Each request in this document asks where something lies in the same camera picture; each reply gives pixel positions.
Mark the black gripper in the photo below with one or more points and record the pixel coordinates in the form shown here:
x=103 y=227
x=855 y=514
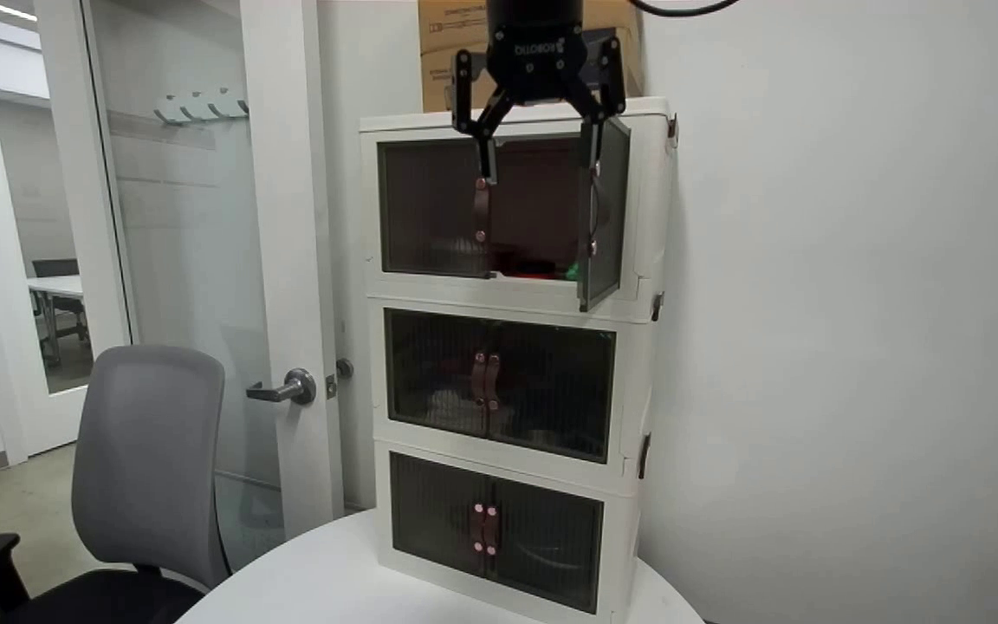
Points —
x=536 y=54

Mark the dark ribbed cabinet door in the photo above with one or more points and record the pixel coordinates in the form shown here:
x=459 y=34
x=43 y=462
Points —
x=552 y=547
x=609 y=220
x=434 y=514
x=434 y=375
x=554 y=391
x=431 y=194

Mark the cardboard box with dark label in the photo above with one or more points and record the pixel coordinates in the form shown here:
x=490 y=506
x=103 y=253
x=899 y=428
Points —
x=626 y=63

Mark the red toy pepper green stem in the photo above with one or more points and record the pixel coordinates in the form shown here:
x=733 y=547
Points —
x=548 y=266

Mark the white three-tier storage cabinet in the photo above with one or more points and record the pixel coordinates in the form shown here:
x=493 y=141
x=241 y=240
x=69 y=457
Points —
x=512 y=299

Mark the white room door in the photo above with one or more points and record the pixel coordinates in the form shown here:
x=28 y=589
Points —
x=292 y=231

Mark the white coat hook rack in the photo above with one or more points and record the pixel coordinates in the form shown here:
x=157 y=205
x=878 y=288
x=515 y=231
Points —
x=202 y=107

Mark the small metal door lock knob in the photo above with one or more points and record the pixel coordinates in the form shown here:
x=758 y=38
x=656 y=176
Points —
x=344 y=368

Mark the grey office chair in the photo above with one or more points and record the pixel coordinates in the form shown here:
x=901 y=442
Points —
x=148 y=451

